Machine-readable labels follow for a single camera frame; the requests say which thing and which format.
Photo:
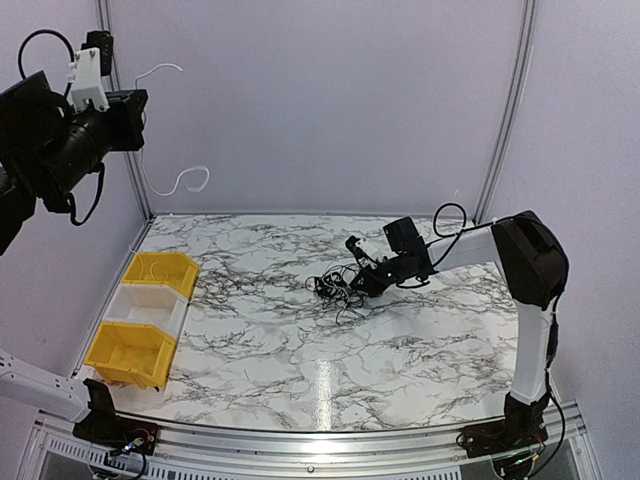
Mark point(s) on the white middle bin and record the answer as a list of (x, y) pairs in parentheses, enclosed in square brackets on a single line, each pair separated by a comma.
[(149, 304)]

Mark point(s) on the aluminium front rail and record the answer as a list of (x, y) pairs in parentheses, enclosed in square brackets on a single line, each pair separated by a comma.
[(184, 451)]

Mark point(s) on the yellow bin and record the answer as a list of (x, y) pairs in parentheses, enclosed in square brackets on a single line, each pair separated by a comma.
[(129, 353), (172, 269)]

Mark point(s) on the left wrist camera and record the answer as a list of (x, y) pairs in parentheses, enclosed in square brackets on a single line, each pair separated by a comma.
[(90, 64)]

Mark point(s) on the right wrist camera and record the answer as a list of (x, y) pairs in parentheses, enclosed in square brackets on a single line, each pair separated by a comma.
[(361, 248)]

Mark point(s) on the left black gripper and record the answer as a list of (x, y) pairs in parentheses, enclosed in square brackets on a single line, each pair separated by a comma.
[(132, 104)]

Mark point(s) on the far yellow bin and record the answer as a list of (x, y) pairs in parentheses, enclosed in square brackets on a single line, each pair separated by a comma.
[(172, 269)]

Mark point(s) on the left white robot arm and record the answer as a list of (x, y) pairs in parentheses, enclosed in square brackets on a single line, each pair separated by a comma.
[(47, 147)]

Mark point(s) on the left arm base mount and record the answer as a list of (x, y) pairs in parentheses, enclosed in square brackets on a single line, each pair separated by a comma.
[(103, 426)]

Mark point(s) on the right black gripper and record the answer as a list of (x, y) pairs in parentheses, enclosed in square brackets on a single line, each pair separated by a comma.
[(373, 288)]

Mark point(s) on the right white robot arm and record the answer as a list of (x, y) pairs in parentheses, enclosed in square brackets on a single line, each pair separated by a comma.
[(532, 263)]

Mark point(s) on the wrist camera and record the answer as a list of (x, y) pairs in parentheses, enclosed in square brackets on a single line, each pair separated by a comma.
[(90, 64), (361, 248)]

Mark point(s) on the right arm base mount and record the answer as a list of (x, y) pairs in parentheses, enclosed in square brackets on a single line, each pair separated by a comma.
[(522, 426)]

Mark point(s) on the near yellow bin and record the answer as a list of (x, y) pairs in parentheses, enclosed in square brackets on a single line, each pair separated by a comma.
[(129, 353)]

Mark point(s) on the right aluminium corner post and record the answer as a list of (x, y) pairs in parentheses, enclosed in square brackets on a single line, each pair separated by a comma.
[(515, 90)]

